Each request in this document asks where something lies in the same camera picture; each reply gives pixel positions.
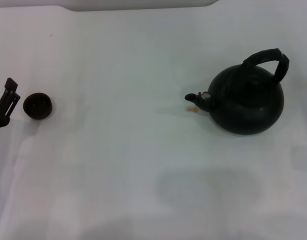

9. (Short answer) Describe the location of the small dark teacup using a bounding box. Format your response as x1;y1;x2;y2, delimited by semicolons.
22;92;54;120

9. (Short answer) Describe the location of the black round teapot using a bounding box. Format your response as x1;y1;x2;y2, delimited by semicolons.
184;47;290;136

